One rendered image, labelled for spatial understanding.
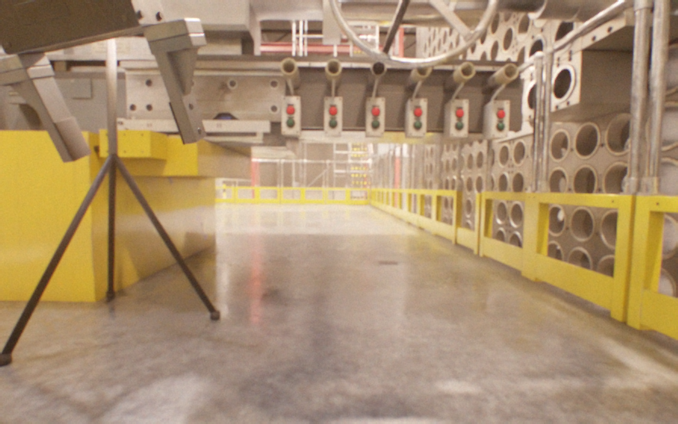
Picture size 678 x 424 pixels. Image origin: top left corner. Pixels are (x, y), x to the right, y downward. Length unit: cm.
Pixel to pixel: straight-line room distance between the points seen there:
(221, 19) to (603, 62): 199
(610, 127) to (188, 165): 243
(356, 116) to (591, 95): 139
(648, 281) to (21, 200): 200
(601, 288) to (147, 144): 159
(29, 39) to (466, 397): 81
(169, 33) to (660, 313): 127
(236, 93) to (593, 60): 190
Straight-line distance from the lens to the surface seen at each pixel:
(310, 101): 155
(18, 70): 44
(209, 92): 168
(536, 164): 180
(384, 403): 74
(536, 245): 175
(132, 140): 135
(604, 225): 276
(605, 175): 273
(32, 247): 157
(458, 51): 86
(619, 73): 254
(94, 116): 193
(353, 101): 155
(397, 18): 104
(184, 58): 35
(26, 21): 41
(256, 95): 163
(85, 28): 38
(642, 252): 132
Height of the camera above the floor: 40
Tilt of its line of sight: 4 degrees down
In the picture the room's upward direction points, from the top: 1 degrees clockwise
